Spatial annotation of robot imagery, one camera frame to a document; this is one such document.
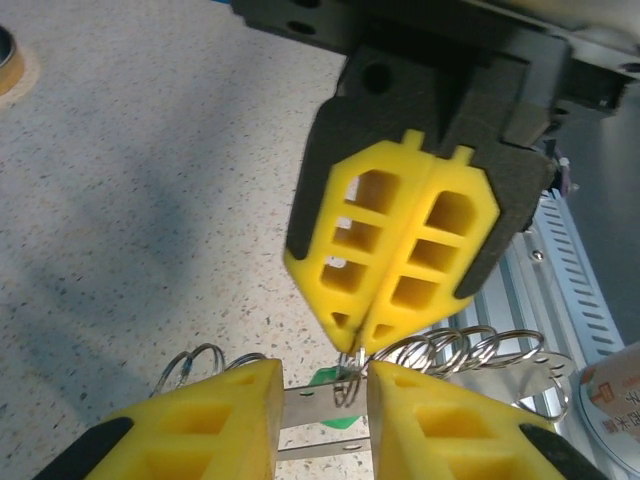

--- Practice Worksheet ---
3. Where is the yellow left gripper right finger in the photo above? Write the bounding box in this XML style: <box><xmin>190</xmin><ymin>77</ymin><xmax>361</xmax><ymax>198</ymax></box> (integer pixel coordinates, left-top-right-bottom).
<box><xmin>367</xmin><ymin>360</ymin><xmax>609</xmax><ymax>480</ymax></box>

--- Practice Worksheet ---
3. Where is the white round can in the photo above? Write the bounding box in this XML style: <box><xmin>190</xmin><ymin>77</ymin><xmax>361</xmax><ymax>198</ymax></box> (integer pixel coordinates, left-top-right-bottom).
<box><xmin>577</xmin><ymin>342</ymin><xmax>640</xmax><ymax>474</ymax></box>

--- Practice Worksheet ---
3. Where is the white slotted cable duct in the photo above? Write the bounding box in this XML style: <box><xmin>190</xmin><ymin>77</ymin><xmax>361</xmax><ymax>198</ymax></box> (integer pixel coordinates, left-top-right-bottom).
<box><xmin>534</xmin><ymin>194</ymin><xmax>626</xmax><ymax>356</ymax></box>

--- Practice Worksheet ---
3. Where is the metal key plate with rings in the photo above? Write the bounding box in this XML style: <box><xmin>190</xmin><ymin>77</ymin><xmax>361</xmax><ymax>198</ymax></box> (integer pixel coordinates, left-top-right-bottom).
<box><xmin>149</xmin><ymin>324</ymin><xmax>576</xmax><ymax>461</ymax></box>

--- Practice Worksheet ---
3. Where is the green key tag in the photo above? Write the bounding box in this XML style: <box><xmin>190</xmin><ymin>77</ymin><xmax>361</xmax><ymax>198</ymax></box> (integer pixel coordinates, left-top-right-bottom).
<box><xmin>312</xmin><ymin>364</ymin><xmax>361</xmax><ymax>431</ymax></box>

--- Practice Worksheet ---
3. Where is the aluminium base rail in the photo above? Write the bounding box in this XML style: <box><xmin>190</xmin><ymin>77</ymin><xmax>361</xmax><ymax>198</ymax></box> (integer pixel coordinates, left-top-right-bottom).
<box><xmin>429</xmin><ymin>234</ymin><xmax>586</xmax><ymax>371</ymax></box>

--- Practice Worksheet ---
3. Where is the gold wire glass rack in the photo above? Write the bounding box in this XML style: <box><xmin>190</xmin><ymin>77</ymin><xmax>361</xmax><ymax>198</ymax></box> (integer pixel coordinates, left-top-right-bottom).
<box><xmin>0</xmin><ymin>27</ymin><xmax>26</xmax><ymax>96</ymax></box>

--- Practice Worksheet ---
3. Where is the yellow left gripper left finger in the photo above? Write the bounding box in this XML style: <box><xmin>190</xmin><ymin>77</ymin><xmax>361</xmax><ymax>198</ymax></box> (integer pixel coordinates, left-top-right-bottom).
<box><xmin>34</xmin><ymin>358</ymin><xmax>285</xmax><ymax>480</ymax></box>

